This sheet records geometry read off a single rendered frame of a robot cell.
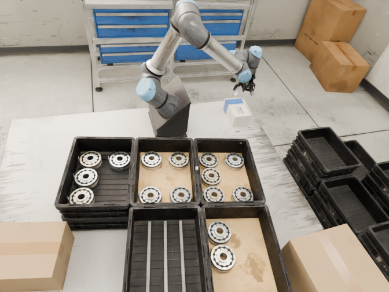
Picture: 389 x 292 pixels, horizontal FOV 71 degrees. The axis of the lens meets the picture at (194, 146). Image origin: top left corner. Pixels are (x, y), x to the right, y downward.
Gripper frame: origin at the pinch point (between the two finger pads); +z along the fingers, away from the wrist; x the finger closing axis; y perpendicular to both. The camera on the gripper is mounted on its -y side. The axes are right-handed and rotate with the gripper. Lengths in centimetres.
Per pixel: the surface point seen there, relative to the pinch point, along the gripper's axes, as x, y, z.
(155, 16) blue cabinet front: -33, -141, 8
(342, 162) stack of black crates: 78, 40, 39
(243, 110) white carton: 2.7, 4.7, 9.3
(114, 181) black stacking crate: -86, 49, 5
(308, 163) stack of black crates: 50, 36, 39
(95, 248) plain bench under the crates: -98, 75, 18
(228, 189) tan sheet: -32, 65, 5
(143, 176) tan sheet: -72, 50, 5
